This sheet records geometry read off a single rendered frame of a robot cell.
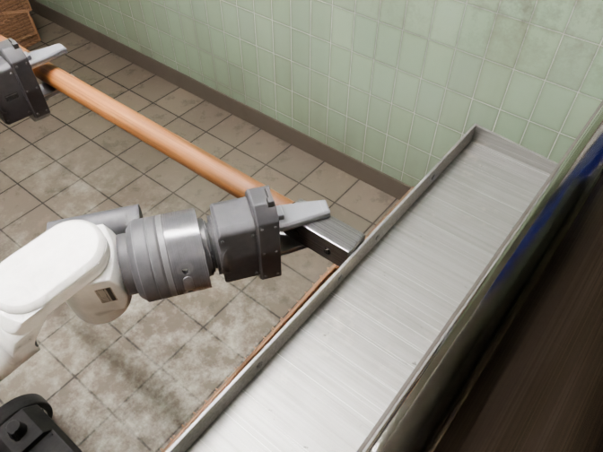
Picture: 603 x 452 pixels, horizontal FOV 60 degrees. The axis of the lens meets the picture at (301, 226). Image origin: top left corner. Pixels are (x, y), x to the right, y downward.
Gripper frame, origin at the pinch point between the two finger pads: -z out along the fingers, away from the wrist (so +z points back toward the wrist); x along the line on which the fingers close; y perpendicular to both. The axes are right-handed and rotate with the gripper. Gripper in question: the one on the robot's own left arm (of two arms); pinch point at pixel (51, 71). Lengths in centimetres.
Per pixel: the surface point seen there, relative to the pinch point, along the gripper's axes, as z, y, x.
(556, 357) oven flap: 5, 76, -21
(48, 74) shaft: 1.0, 1.3, -0.3
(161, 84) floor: -99, -159, 119
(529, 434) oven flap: 9, 77, -21
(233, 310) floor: -34, -16, 120
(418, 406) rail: 13, 74, -24
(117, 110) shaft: -1.5, 17.0, -0.8
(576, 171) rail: -4, 72, -24
